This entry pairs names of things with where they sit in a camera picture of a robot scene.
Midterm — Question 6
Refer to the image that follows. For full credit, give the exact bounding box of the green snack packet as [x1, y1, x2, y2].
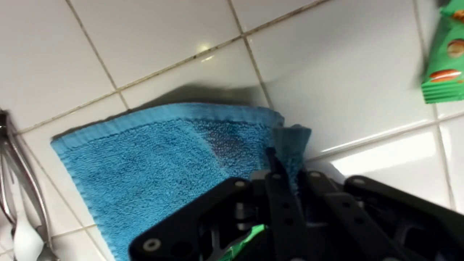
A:
[419, 0, 464, 105]

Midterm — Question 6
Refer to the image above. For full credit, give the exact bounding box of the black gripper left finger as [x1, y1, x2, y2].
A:
[129, 146, 309, 261]

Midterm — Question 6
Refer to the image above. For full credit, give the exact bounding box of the blue terry towel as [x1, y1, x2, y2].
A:
[50, 101, 314, 261]

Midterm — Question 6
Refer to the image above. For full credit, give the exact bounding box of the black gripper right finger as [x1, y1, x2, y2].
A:
[302, 169, 464, 261]

